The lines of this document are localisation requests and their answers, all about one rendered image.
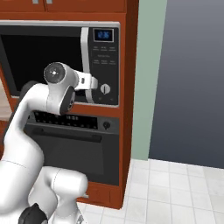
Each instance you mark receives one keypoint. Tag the black oven knob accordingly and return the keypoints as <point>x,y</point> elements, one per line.
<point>106,125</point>

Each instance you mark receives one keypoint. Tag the red-brown cupboard door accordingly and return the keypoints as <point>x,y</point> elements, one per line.
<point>87,5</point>
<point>17,5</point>

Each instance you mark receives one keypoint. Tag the white microwave knob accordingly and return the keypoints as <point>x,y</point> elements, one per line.
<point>105,89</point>

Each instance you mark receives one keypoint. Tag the red-brown drawer front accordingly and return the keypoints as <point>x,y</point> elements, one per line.
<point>102,194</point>

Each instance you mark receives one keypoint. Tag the red-brown tall cabinet housing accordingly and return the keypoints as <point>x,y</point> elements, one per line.
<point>131,87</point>

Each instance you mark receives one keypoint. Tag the black and silver microwave oven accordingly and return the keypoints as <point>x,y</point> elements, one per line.
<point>105,64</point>

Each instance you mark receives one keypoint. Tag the black microwave door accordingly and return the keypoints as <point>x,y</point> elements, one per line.
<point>35,55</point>

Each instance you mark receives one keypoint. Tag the black built-in oven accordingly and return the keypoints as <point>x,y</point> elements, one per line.
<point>87,157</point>

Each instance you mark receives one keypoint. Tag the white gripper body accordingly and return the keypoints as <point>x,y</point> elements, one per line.
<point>94,82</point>

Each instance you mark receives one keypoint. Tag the black oven door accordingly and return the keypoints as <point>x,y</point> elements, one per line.
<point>84,160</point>

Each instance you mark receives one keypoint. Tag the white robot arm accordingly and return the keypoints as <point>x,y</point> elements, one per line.
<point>20,163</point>

